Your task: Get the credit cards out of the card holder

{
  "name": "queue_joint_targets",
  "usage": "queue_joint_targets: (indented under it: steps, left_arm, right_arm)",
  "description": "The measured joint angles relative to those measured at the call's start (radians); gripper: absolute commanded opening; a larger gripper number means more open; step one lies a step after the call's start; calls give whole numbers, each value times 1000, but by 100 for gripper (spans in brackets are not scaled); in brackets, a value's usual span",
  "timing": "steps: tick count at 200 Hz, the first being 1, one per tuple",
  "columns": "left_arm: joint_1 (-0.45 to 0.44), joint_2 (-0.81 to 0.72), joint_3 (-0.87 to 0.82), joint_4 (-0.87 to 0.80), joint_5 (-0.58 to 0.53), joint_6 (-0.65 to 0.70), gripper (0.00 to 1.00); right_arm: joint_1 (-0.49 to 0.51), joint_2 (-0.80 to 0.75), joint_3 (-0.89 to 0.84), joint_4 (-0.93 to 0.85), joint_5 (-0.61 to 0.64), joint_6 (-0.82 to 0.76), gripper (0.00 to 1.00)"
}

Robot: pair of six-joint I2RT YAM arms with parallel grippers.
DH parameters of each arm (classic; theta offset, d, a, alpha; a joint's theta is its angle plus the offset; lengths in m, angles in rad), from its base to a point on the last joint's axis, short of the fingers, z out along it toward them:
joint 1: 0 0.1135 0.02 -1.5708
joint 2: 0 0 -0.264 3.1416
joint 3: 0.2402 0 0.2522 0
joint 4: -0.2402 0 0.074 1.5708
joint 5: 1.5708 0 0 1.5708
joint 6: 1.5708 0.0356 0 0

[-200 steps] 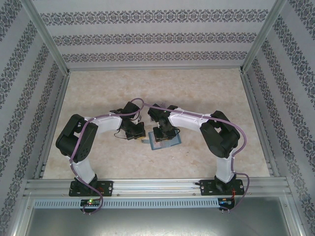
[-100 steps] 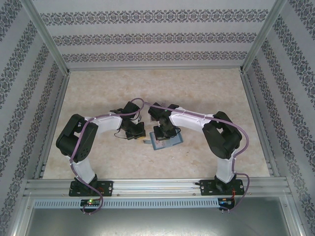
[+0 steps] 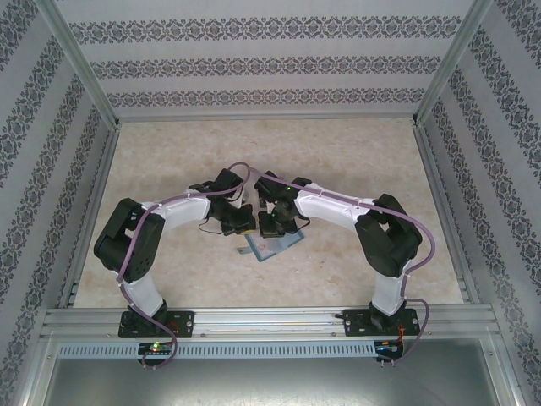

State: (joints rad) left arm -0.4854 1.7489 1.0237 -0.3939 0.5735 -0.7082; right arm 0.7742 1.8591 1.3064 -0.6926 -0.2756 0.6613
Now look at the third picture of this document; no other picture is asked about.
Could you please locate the blue card holder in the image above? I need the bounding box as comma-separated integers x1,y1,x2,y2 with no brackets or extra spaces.
239,230,306,264

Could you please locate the pale card with red print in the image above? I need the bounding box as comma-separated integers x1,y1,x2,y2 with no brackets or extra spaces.
252,236,282,260

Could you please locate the circuit board with green light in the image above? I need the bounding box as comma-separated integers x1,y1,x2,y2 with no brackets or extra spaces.
138,342,175,356

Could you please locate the grey metal sheet panel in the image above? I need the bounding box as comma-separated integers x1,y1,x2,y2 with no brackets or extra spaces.
41,357,502,406

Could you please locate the thin black left gripper wire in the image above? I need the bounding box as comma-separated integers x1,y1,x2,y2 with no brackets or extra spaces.
198,219,225,236

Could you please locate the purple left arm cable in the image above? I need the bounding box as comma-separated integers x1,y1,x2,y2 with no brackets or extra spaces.
116,163,250,367

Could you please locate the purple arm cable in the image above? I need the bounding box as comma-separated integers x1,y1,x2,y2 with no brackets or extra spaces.
247,167,436,367
116,163,250,367

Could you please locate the aluminium mounting rail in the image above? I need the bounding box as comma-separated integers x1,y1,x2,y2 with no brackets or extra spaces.
40,307,502,339

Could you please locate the aluminium back rail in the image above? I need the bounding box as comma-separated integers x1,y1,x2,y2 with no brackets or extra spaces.
113,112,419,124

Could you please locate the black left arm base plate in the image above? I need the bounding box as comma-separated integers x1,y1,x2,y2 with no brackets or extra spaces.
119,310,196,340

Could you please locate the slotted grey cable duct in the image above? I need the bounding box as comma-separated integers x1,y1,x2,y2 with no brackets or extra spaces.
57,340,405,359

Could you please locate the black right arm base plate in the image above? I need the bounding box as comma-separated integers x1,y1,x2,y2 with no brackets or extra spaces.
344,308,424,338

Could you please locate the aluminium side rail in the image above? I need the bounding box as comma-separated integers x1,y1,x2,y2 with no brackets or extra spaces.
57,122,122,310
413,122,481,305

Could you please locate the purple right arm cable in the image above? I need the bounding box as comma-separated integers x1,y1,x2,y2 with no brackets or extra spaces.
247,167,436,367

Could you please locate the aluminium frame post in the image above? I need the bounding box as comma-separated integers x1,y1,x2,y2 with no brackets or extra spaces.
412,0,495,126
40,0,123,128

